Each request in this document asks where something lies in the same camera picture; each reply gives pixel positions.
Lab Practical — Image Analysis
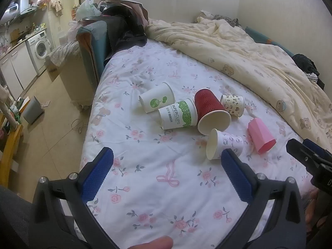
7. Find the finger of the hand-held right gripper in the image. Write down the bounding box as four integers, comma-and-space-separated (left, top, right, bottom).
303, 139, 332, 162
286, 138, 317, 173

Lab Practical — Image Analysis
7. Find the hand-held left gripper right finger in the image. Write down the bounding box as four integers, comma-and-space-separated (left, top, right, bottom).
221, 149, 308, 249

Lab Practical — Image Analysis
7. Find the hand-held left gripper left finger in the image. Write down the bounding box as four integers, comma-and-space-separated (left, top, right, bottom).
29, 147, 122, 249

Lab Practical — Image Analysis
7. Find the small white purple print cup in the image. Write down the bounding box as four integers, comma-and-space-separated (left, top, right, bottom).
206, 128, 244, 160

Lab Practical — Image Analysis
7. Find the pink faceted plastic cup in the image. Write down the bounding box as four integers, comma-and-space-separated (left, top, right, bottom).
247, 117, 277, 154

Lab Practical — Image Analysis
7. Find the small bear print paper cup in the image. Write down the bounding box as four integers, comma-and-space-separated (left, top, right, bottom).
220, 95, 245, 117

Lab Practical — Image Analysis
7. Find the red corrugated paper cup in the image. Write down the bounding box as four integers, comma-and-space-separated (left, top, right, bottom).
194, 88, 232, 136

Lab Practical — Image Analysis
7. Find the white cup green leaf print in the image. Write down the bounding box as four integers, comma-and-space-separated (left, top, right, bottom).
158, 99, 198, 130

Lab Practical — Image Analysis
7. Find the white cup green tree print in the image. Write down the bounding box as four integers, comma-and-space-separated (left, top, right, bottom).
138, 82, 175, 114

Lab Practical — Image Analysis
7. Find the person's left hand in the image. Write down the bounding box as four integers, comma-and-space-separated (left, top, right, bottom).
127, 236, 174, 249

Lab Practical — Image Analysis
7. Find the dark garment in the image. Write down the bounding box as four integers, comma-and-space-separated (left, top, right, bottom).
292, 54, 325, 85

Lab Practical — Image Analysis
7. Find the yellow wooden chair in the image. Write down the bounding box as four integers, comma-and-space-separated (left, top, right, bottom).
0, 121, 24, 187

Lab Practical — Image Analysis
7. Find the grey trash bin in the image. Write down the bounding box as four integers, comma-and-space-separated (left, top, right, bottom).
23, 95, 44, 124

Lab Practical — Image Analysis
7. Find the dark grey clothing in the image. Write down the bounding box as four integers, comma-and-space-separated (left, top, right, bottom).
0, 185, 35, 249

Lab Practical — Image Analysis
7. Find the teal headboard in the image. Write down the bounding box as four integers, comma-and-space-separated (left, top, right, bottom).
245, 26, 295, 57

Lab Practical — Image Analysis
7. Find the cardboard box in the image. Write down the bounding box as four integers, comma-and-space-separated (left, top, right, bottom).
45, 57, 61, 82

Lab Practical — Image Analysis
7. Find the beige bear print quilt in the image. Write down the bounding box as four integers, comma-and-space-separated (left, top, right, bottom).
145, 16, 332, 151

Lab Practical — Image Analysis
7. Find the white kitchen cabinet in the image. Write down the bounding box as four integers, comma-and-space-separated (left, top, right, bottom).
0, 41, 38, 99

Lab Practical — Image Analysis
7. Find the white washing machine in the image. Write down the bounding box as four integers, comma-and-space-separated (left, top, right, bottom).
26, 30, 52, 76

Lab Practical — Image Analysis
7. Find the grey patterned cloth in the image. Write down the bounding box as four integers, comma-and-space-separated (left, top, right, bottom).
213, 14, 242, 28

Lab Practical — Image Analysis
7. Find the black clothing heap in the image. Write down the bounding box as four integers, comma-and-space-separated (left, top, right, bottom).
100, 4, 149, 57

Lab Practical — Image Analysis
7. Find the white plastic bag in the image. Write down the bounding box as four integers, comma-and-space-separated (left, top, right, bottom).
75, 0, 101, 21

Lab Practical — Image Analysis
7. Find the range hood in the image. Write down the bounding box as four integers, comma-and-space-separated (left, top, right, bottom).
19, 0, 37, 15

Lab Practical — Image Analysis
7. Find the floor cable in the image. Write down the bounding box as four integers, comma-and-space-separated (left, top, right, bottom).
70, 119, 88, 135

